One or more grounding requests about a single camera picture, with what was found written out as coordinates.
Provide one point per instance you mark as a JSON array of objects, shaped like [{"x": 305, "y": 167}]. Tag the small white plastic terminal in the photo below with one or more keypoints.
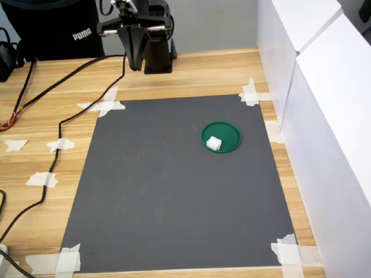
[{"x": 213, "y": 143}]

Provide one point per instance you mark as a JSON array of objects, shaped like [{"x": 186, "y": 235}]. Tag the round green lid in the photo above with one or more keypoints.
[{"x": 229, "y": 133}]

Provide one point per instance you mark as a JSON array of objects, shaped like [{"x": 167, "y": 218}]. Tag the white tape strip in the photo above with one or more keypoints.
[
  {"x": 110, "y": 97},
  {"x": 290, "y": 241},
  {"x": 40, "y": 262},
  {"x": 274, "y": 131},
  {"x": 307, "y": 255},
  {"x": 250, "y": 87},
  {"x": 69, "y": 256},
  {"x": 116, "y": 106},
  {"x": 265, "y": 96}
]

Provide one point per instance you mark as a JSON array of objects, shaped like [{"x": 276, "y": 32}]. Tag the white partition board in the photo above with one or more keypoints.
[
  {"x": 333, "y": 144},
  {"x": 275, "y": 43}
]

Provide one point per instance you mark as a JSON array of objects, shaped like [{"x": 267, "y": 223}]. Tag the dark grey mat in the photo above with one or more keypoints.
[{"x": 174, "y": 188}]

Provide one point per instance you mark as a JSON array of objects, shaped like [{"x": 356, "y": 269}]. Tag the black device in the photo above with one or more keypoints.
[{"x": 5, "y": 63}]

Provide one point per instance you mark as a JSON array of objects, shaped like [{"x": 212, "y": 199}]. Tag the white tape piece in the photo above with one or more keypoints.
[
  {"x": 61, "y": 144},
  {"x": 16, "y": 144},
  {"x": 40, "y": 179}
]

